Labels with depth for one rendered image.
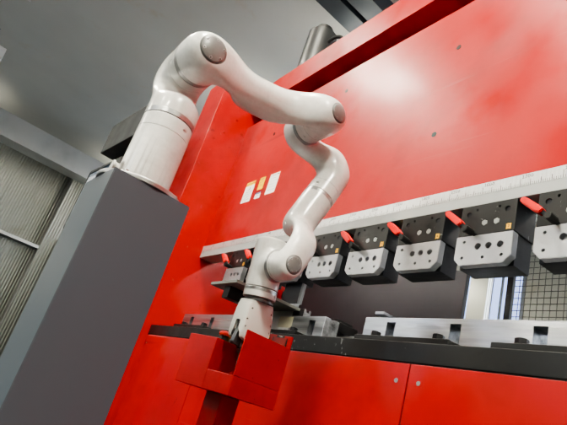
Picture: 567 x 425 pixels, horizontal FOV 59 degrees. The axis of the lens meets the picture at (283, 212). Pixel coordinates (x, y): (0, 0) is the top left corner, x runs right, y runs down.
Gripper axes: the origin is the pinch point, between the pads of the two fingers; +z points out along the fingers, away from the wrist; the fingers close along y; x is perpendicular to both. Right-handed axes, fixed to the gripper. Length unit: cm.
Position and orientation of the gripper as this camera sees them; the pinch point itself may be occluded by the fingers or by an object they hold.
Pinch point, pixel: (242, 363)
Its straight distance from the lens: 126.0
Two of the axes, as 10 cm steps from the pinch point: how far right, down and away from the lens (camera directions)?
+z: -2.3, 9.2, -3.2
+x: 7.3, -0.5, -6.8
